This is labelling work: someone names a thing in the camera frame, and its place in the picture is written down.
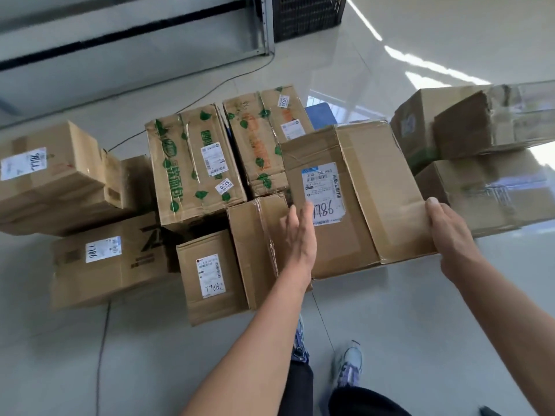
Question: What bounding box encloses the person's right hand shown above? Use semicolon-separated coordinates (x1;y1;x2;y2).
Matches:
424;196;483;285

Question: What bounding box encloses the person's left hand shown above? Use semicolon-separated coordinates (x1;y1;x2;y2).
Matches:
277;202;319;287

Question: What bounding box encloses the tall plain brown box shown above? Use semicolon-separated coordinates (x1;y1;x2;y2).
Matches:
227;192;313;311

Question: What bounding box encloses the low brown box 7786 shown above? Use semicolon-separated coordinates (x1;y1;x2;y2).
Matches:
280;120;439;281

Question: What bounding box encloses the small brown box 7786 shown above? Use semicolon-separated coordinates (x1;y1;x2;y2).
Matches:
175;229;250;328

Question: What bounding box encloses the orange leaf box 8935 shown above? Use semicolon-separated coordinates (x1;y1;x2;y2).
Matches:
221;85;315;199

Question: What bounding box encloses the blue plastic pallet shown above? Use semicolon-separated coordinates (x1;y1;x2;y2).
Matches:
304;102;340;131

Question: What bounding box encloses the green leaf box 0245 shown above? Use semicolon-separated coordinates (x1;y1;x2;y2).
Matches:
144;103;248;230

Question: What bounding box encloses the pile of plain cardboard boxes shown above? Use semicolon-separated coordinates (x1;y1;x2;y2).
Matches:
0;120;179;311

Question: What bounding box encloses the person's left forearm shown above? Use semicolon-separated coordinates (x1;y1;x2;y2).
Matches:
182;272;314;416

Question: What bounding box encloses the person's right forearm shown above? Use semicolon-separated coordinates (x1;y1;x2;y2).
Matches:
453;254;555;416

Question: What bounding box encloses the person's left shoe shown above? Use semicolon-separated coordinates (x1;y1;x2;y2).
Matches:
291;315;312;365

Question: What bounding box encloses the person's shoe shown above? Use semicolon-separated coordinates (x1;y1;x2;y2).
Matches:
291;315;312;365
332;340;364;389

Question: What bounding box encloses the person's right shoe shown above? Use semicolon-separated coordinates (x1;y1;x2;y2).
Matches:
332;340;364;389

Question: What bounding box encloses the person's left leg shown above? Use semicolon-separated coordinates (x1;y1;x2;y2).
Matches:
277;361;315;416

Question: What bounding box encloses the person's leg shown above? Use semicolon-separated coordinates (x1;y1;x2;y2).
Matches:
277;361;315;416
327;385;413;416

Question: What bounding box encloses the person's right leg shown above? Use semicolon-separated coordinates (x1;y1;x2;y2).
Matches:
327;385;413;416

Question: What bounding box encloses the silver metal shelf rack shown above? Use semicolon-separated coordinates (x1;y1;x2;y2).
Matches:
0;0;277;126

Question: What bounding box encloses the black plastic crate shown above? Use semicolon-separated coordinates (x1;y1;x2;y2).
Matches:
272;0;349;43

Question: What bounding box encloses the dark purple power cable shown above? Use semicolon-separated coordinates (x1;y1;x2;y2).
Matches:
94;298;114;416

